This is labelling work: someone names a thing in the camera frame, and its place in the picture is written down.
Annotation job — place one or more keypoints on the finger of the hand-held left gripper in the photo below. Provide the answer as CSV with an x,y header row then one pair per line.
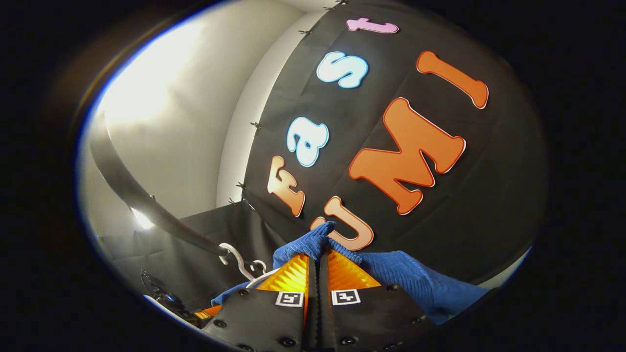
x,y
208,312

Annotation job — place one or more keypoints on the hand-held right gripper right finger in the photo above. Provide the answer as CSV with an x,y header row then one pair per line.
x,y
324,313

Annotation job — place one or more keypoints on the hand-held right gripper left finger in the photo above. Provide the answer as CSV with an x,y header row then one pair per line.
x,y
311,303

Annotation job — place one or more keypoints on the white hanger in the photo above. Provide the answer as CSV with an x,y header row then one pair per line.
x,y
237,259

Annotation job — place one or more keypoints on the black clothes rack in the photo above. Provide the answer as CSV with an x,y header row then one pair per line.
x,y
127,186

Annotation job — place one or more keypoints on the ceiling light strip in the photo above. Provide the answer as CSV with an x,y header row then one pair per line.
x,y
142,219

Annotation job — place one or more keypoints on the row of small cloth clips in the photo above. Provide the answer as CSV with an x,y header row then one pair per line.
x,y
255,125

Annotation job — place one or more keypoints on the black backdrop cloth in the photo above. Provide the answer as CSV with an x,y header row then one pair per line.
x,y
489,195

